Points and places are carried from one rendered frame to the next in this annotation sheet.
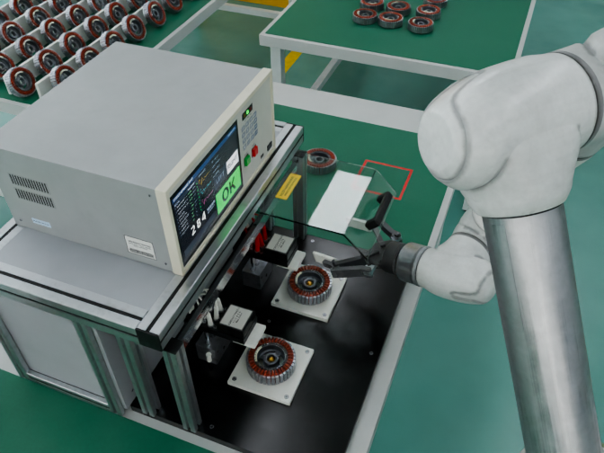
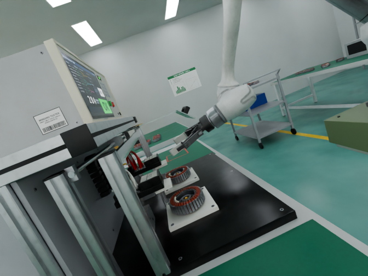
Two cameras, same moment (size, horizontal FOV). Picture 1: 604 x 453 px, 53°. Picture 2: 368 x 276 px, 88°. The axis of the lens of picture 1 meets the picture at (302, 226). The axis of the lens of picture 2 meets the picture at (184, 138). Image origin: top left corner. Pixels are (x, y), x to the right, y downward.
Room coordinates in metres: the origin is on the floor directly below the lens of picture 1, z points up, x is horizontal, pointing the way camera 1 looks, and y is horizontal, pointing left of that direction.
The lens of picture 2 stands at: (0.26, 0.27, 1.09)
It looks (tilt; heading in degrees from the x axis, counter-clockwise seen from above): 10 degrees down; 333
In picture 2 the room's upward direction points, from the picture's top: 22 degrees counter-clockwise
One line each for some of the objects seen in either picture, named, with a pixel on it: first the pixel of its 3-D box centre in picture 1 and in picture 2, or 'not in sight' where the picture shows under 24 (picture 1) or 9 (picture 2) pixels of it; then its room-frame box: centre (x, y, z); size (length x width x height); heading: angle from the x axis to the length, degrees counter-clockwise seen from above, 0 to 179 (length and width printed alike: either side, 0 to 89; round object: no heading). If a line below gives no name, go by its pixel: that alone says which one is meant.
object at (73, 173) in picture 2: not in sight; (109, 146); (0.96, 0.19, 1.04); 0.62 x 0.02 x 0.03; 158
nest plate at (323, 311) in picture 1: (309, 290); (179, 179); (1.01, -0.02, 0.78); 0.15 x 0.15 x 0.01; 68
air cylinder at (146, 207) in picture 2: (214, 341); (144, 219); (0.84, 0.21, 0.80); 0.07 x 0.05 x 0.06; 158
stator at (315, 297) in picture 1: (309, 284); (177, 174); (1.01, -0.02, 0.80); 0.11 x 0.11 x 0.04
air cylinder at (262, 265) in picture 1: (257, 270); (147, 189); (1.06, 0.12, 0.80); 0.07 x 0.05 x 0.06; 158
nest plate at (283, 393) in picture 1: (271, 366); (189, 206); (0.79, 0.07, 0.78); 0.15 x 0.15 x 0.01; 68
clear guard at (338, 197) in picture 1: (315, 198); (155, 125); (1.07, -0.03, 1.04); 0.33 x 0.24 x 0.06; 68
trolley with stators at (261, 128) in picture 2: not in sight; (254, 110); (2.48, -2.28, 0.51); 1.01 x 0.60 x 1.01; 158
